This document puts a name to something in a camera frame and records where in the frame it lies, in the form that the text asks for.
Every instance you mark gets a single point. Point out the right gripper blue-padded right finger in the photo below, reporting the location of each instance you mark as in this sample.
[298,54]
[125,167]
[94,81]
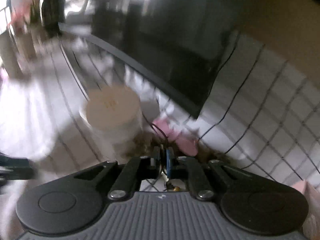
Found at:
[209,180]

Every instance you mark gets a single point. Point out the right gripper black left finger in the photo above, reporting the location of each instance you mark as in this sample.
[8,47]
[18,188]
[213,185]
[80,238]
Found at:
[121,181]

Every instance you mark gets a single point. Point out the pink plush toy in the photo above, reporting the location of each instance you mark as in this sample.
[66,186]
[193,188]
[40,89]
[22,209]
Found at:
[185,142]

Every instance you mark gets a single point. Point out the white checkered tablecloth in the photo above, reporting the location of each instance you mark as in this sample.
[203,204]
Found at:
[262,114]

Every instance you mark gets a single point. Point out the pink storage box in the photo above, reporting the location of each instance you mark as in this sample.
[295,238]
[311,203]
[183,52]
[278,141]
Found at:
[311,226]

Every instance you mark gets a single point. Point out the black monitor screen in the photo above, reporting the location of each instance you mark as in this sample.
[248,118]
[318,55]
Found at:
[177,45]

